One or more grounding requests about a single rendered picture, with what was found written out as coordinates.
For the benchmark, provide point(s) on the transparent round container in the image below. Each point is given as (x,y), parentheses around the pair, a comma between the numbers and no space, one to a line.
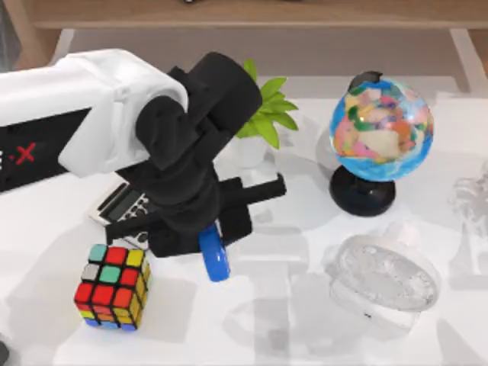
(385,278)

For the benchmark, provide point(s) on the green plant in white pot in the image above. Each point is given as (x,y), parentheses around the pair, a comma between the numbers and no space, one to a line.
(263,114)

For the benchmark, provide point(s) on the small blue glossy object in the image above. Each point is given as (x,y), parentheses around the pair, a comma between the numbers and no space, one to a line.
(216,263)

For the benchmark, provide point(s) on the wooden shelf unit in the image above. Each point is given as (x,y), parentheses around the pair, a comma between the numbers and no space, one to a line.
(244,13)

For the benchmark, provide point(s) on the transparent trophy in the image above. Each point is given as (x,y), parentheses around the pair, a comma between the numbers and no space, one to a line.
(470,206)

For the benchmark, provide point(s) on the white calculator with dark screen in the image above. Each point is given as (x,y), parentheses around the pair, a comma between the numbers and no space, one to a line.
(118,207)

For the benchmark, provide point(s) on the multicoloured puzzle cube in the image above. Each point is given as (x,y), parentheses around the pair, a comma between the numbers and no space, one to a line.
(110,289)

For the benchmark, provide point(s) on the colourful globe on black stand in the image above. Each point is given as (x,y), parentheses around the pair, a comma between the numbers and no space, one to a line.
(381,129)

